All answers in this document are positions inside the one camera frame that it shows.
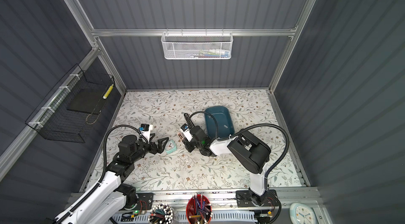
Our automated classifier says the black wire wall basket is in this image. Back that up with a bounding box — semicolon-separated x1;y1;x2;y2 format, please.
25;66;115;143

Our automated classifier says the white wire wall basket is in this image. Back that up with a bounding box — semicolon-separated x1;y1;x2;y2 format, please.
161;33;234;60

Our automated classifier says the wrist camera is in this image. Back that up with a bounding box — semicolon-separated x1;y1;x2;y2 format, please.
180;124;193;142
139;124;153;143

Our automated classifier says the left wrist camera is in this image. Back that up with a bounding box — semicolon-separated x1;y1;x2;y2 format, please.
139;124;153;143

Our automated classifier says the red pencil cup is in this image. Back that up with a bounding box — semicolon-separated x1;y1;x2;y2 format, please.
186;194;213;224

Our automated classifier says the black pen holder cup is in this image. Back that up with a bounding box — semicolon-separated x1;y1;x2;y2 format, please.
148;204;175;224

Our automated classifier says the pale blue round clock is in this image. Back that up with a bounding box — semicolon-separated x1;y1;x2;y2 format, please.
290;202;317;224

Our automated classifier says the small mint alarm clock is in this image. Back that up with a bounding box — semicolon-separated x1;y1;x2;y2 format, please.
165;140;177;154

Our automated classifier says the teal plastic tray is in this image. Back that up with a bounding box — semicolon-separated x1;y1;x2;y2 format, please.
205;106;235;139

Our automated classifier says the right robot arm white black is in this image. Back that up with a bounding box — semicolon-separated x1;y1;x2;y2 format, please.
181;111;290;207

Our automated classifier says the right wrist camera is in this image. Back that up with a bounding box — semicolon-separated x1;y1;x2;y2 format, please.
180;124;193;142

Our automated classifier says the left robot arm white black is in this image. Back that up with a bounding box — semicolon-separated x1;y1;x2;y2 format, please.
53;124;169;224

